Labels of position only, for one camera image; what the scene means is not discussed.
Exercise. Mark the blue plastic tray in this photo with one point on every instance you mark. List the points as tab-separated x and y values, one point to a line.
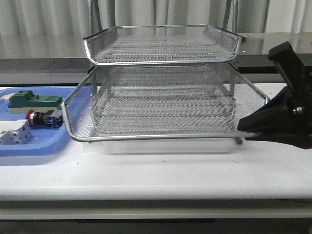
43	141

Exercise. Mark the silver metal rack frame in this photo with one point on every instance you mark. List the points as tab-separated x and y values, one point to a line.
229	24

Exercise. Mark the red emergency stop button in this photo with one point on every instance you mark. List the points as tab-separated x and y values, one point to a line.
51	118

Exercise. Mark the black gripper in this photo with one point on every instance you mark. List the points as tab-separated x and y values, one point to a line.
289	114

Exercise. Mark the green terminal block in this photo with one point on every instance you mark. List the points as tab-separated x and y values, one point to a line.
25	100

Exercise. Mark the white circuit breaker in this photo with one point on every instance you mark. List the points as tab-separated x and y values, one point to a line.
14	132

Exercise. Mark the white component behind terminal block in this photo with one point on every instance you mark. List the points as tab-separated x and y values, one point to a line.
5	99

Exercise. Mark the silver mesh tray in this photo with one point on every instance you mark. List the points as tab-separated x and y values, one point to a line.
135	116
218	81
167	44

